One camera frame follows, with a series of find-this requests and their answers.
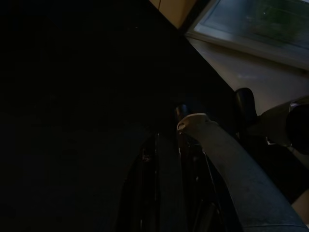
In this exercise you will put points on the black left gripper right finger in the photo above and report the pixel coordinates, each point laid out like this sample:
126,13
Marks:
241,193

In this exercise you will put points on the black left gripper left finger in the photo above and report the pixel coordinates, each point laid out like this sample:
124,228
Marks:
142,193

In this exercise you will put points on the white framed window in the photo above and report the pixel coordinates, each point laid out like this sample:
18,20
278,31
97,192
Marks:
253,29

